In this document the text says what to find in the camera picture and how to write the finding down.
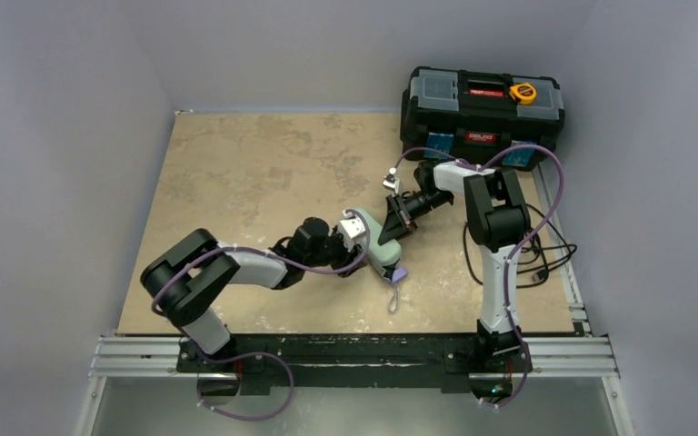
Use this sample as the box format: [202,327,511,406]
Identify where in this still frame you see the mint green umbrella sleeve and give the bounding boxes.
[354,208,402,282]

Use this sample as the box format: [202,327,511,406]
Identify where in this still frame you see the lavender umbrella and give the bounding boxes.
[384,266,408,314]

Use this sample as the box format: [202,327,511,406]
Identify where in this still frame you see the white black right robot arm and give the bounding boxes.
[376,160,531,362]

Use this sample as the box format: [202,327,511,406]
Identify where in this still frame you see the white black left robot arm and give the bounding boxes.
[140,215,368,355]

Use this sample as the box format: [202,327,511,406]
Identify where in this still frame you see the black toolbox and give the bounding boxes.
[399,66,565,172]

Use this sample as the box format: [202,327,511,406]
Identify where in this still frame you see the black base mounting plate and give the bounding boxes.
[176,332,532,399]

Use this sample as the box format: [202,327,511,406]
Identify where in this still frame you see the yellow tape measure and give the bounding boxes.
[508,82,538,105]

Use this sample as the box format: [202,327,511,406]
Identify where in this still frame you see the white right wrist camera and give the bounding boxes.
[382,167,402,194]

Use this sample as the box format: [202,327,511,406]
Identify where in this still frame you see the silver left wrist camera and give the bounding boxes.
[337,216,368,251]

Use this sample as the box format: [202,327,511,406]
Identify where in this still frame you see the black cable on table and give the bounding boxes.
[462,204,579,290]

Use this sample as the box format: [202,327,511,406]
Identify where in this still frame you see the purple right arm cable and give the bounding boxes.
[388,143,567,411]

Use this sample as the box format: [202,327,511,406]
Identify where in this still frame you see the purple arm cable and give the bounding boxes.
[148,207,374,422]
[388,143,567,411]

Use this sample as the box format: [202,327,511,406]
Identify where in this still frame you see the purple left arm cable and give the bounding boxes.
[148,207,374,422]

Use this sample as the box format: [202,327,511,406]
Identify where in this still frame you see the aluminium rail frame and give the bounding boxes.
[73,162,636,436]

